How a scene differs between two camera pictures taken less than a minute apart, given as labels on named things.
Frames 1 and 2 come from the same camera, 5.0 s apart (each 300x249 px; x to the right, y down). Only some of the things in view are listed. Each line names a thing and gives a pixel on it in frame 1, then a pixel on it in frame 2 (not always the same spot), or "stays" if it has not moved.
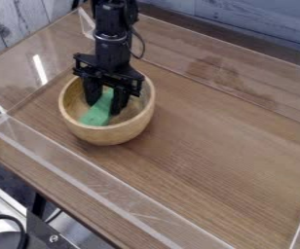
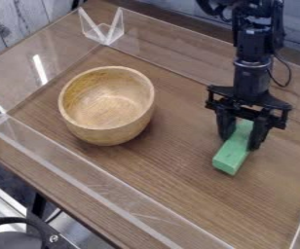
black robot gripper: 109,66 to 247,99
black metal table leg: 37,207 stays
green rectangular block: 96,115 to 228,157
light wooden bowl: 124,126 stays
